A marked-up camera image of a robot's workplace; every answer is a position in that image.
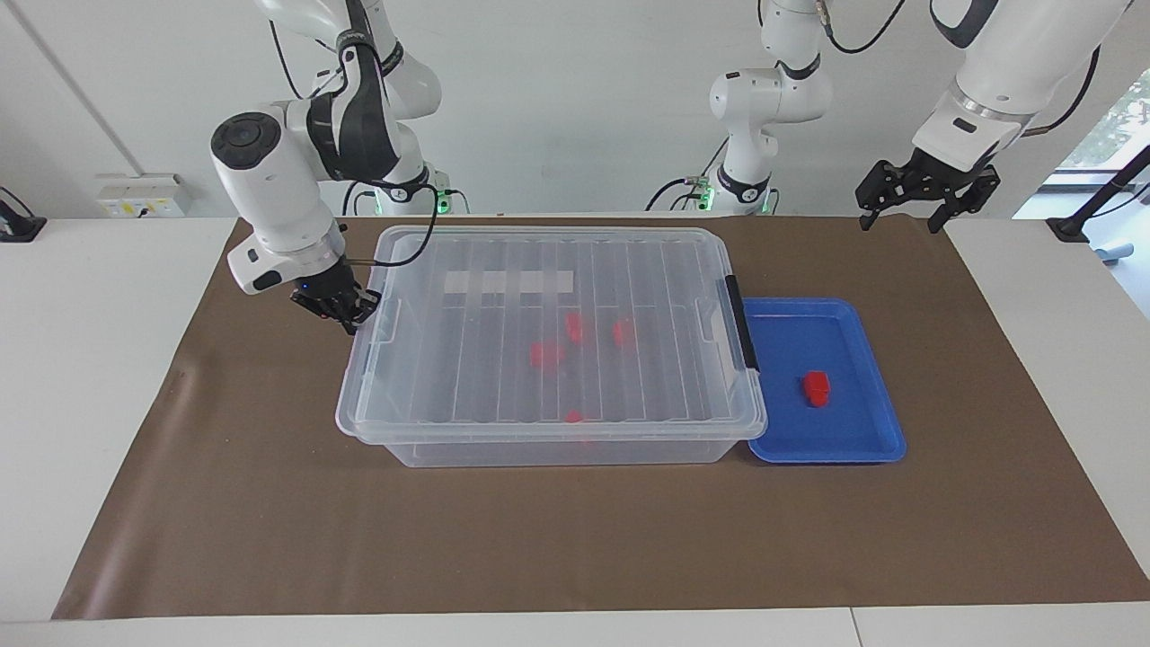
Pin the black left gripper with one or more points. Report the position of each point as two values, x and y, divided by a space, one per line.
939 177

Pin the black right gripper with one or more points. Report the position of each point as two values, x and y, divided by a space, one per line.
331 288

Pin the clear ribbed plastic lid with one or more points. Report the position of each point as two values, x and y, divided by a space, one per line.
449 377

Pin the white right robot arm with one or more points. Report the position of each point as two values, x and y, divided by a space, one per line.
269 198

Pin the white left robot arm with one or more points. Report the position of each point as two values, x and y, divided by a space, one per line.
1006 72

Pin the black box latch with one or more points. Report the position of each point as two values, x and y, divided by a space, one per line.
741 323

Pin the clear plastic storage box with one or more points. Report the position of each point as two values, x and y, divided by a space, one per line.
539 454

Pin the blue plastic tray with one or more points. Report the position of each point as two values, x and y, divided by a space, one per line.
844 431

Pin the black stand with pole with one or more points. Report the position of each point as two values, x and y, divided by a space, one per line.
1074 226

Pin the pale blue cylinder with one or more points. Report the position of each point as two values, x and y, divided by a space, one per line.
1114 252

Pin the brown table mat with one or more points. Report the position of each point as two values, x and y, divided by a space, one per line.
269 521

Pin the black table clamp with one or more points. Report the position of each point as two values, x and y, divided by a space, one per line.
18 225

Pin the white wall power outlet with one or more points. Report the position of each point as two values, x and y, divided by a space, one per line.
144 196

